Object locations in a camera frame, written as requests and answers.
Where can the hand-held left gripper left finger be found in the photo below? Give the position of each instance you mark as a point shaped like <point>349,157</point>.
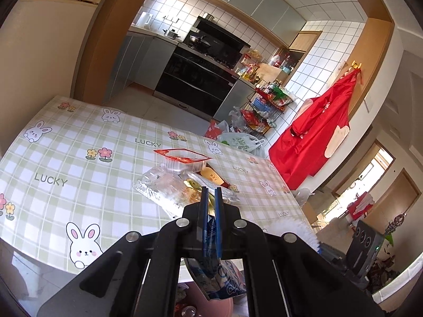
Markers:
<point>204,211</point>

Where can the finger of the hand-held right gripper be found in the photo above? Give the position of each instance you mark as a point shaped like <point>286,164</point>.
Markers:
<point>332,256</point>

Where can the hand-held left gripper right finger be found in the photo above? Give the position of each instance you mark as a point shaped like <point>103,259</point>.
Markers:
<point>218,218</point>

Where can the blue snack wrapper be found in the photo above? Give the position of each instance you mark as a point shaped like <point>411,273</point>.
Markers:
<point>224,277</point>

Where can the pink plastic bin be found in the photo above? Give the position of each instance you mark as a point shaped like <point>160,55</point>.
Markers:
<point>198,307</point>

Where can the potted plant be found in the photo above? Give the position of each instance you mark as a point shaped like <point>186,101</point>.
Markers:
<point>385,257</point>

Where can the yellow snack wrapper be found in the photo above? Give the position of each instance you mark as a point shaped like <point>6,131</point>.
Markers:
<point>193,190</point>

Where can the red packet with orange label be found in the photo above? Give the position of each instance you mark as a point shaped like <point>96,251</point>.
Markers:
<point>211,175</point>

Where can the red cloth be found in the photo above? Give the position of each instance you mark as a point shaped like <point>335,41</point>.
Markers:
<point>362,206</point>

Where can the white pleated wrapper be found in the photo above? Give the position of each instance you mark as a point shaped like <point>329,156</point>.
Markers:
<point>294,232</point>

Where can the crumpled clear plastic package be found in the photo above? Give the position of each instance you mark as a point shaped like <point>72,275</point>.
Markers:
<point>162,185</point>

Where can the clear tray with red film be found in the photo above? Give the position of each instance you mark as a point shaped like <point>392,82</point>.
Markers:
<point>183,158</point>

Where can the wooden door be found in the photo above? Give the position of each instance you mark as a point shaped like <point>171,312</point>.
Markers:
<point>398,201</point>

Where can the white plastic shopping bag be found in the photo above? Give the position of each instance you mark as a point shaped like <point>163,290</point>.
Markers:
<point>239,141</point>

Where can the red paper bag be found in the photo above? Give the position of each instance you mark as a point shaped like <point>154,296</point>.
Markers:
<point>212,130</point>

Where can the clear plastic bag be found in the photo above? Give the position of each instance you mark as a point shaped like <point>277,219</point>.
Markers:
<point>235,116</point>

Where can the red apron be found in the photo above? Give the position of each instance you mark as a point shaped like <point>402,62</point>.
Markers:
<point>317,128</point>

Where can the black oven stove unit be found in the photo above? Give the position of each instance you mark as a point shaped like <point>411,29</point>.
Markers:
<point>195,79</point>

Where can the cooking oil bottles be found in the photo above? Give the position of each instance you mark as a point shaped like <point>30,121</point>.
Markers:
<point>248,72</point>

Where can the grey lower cabinets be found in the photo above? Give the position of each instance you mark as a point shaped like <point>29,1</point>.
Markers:
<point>138,62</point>

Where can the grey cabinets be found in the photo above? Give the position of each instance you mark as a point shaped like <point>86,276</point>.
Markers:
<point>138,62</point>
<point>251,3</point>

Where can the black range hood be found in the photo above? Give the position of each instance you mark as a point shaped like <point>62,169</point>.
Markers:
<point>221,43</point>

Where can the black wok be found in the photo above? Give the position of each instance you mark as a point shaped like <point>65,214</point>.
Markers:
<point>199,41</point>

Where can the steel pot with lid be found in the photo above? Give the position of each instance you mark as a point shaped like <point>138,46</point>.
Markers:
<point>172,34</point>

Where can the wooden shelf cabinet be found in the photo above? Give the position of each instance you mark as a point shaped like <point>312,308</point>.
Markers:
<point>297,52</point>

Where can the small steel pot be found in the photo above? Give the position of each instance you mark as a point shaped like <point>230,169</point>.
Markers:
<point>208,16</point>

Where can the white electric kettle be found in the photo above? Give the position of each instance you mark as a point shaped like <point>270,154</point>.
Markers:
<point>144,19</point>

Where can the grey upper cabinets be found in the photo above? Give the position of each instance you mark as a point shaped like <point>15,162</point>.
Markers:
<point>251,3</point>

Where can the beige refrigerator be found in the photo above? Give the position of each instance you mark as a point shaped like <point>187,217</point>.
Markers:
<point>43,46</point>

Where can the yellow wall hook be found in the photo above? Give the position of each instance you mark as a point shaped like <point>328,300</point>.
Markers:
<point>356,65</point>

